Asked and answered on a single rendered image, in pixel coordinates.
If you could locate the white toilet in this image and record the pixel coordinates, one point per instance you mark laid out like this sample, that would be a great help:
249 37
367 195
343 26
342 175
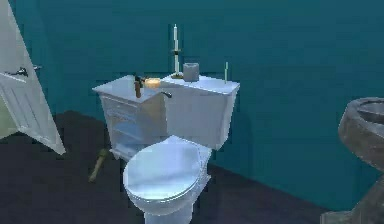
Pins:
166 170

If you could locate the thin pale green candle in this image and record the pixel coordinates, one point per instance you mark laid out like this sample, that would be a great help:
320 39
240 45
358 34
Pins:
226 71

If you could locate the grey toilet paper roll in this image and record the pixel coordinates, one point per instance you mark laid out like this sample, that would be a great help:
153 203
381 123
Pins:
191 72

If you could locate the brown bottle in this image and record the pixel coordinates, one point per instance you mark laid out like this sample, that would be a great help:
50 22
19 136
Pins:
137 87

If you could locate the white small cabinet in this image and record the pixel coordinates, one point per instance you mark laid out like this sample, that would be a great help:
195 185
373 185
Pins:
128 116

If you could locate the grey stone pedestal sink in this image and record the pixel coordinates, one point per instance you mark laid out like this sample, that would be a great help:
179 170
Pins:
363 140

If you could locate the white room door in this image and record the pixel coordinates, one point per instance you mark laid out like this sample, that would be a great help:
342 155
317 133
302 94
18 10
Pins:
23 100

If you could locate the yellow soap bar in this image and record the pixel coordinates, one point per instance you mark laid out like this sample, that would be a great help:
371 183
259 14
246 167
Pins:
152 83

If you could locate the tall white candle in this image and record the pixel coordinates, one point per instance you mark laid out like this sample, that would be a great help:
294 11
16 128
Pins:
175 50

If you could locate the olive green plunger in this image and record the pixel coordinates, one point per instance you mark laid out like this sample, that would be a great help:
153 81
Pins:
97 164

